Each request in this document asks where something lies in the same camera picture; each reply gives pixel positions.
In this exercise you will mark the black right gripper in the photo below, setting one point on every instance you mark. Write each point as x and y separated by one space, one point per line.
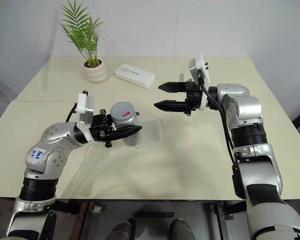
193 98

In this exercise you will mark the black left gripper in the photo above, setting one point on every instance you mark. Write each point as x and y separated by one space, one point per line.
100 125

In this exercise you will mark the clear plastic jar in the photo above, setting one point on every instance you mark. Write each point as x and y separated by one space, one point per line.
132 122

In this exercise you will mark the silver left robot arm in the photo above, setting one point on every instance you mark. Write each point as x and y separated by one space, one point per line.
55 136

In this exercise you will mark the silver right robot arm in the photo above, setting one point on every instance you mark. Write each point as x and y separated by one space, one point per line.
247 105

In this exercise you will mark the grey lid with red arrow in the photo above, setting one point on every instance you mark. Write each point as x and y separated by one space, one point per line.
121 111

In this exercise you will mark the clear plastic box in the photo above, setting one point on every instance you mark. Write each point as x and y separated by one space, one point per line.
152 131

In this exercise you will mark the white flat case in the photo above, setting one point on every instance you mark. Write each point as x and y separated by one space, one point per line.
135 75

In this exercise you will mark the white ribbed plant pot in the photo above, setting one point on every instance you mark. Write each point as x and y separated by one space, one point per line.
95 72

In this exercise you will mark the black under-table crossbar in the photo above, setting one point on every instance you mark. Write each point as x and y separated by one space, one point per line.
153 214

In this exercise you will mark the white sticker blue writing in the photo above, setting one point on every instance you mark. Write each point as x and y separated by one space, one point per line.
38 155

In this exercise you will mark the green palm plant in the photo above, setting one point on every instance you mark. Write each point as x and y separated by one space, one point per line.
83 30

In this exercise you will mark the rusty metal table strut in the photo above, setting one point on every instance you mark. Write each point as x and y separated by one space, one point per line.
86 220

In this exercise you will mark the dark rounded shape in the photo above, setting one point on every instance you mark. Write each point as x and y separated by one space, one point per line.
121 230
181 230

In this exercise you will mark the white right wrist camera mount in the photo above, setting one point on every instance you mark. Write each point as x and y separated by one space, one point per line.
198 63

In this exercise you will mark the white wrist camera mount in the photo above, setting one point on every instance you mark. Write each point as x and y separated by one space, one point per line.
86 107
198 63

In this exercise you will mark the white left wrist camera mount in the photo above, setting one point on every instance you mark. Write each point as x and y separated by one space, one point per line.
86 107

